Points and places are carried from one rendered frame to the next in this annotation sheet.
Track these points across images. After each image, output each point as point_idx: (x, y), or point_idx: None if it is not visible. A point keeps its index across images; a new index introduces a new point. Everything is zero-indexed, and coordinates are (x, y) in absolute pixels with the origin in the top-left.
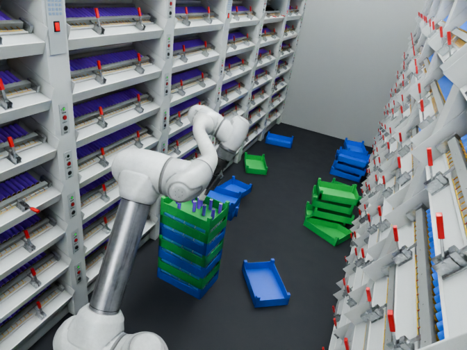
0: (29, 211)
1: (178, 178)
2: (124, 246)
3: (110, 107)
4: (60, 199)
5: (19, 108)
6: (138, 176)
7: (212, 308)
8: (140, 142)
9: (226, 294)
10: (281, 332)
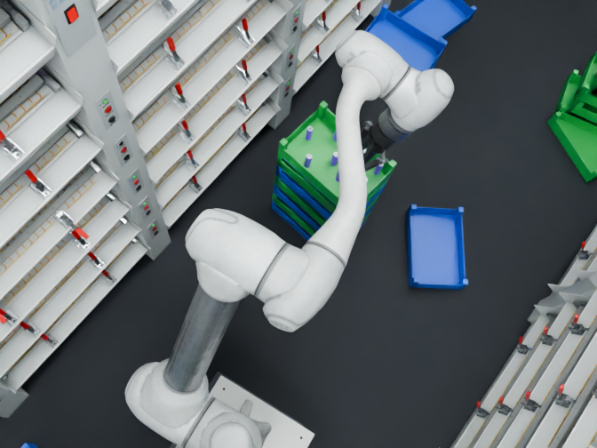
0: (75, 224)
1: (282, 310)
2: (204, 341)
3: (189, 12)
4: (117, 185)
5: (35, 148)
6: (224, 280)
7: (346, 278)
8: (248, 36)
9: (371, 257)
10: (436, 334)
